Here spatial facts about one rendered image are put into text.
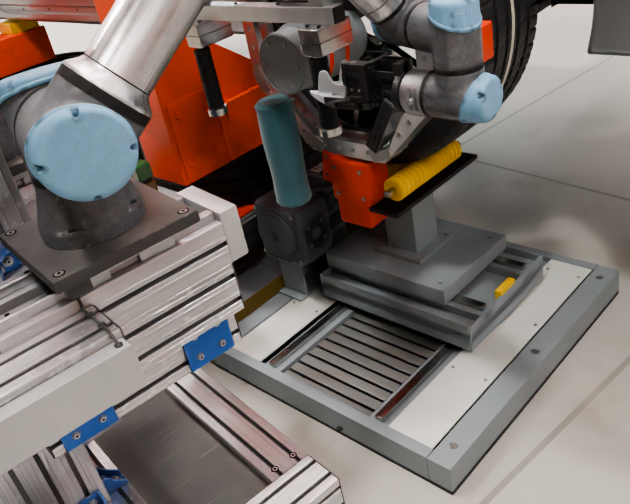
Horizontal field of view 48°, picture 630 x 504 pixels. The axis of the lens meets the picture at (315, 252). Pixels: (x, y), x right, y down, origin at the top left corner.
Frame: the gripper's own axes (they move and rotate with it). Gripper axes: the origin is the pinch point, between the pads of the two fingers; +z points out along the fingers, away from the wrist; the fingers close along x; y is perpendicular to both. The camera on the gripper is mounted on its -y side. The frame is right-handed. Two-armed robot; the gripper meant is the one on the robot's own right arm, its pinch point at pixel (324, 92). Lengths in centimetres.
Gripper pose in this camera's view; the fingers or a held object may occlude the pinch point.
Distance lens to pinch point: 132.9
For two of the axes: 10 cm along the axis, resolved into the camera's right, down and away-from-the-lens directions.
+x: -6.7, 4.8, -5.7
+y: -1.8, -8.4, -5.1
